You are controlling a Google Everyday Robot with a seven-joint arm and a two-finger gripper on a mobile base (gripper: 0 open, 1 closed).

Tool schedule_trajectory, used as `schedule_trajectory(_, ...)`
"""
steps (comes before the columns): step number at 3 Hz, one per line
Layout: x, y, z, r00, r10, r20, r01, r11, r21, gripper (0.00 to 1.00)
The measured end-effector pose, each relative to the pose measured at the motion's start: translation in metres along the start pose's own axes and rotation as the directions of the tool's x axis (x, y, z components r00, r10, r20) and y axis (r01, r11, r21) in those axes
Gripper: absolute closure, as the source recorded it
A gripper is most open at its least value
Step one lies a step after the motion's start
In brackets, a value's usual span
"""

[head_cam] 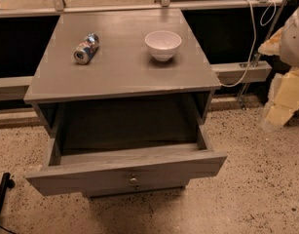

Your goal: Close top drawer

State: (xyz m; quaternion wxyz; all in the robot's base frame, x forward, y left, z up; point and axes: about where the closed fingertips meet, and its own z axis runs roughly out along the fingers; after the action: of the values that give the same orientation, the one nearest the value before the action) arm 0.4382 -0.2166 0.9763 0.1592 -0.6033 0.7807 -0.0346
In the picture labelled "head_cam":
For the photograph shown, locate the grey top drawer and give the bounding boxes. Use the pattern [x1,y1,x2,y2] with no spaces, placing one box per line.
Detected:
[25,96,228,197]

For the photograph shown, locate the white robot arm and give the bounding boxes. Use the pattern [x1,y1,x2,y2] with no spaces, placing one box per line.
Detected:
[258,6,299,131]

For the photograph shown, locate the round metal drawer knob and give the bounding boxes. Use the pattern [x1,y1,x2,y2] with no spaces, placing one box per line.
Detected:
[130,175,138,184]

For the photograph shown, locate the grey wooden cabinet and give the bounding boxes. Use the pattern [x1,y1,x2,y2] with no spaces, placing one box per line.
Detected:
[23,8,222,199]

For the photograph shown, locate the white ceramic bowl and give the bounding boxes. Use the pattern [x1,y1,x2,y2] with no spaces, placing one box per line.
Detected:
[144,30,182,61]

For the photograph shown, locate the crushed soda can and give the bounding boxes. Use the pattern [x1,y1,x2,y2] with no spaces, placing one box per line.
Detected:
[74,33,99,64]

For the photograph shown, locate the black stand leg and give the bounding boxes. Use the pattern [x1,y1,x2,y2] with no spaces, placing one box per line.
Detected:
[0,173,15,214]

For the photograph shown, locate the white cable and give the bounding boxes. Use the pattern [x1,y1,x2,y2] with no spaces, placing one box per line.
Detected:
[219,0,278,89]

